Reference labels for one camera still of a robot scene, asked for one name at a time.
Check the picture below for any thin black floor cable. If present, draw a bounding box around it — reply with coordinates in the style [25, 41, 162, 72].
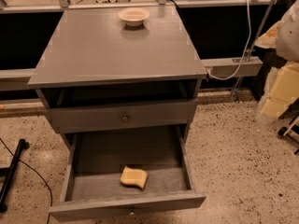
[0, 137, 54, 224]

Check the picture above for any grey metal rail frame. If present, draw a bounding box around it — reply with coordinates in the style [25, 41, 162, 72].
[0, 0, 283, 99]

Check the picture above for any white bowl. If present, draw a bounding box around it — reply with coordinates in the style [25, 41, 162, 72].
[119, 7, 150, 27]

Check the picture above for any open grey bottom drawer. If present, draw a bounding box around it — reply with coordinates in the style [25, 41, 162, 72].
[50, 125, 206, 222]

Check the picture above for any black stand leg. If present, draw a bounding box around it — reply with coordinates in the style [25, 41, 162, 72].
[0, 139, 29, 213]

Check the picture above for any grey wooden drawer cabinet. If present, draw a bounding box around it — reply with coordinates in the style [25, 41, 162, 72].
[27, 5, 207, 142]

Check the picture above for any closed grey drawer with knob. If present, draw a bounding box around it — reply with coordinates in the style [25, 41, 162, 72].
[48, 100, 196, 133]

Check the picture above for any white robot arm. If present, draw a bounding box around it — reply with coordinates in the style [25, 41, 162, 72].
[255, 0, 299, 122]

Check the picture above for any white cable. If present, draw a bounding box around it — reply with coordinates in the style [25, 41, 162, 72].
[205, 0, 252, 81]

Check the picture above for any yellow sponge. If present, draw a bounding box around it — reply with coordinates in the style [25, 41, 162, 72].
[120, 166, 148, 189]

